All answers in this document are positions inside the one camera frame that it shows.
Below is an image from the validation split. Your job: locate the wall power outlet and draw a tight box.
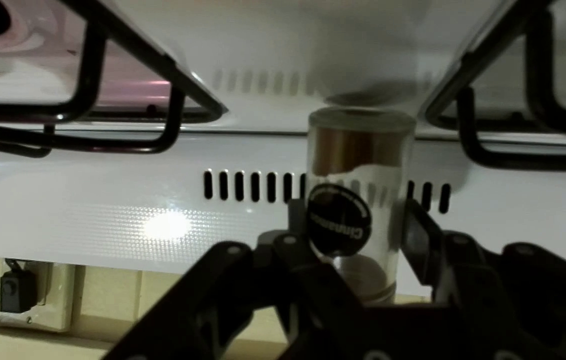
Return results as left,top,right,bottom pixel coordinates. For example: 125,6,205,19
0,258,51,325

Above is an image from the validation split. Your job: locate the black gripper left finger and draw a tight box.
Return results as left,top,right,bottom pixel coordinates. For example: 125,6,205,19
99,230,337,360

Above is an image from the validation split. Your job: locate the left black burner grate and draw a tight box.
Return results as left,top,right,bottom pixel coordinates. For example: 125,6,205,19
419,0,566,172

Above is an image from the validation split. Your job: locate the cinnamon glass spice jar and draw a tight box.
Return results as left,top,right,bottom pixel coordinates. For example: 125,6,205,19
305,108,415,306

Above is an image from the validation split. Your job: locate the white gas stove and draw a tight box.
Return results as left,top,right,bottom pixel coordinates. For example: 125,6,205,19
0,0,566,271

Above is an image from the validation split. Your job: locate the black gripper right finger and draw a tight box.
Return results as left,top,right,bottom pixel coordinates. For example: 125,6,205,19
402,199,566,360

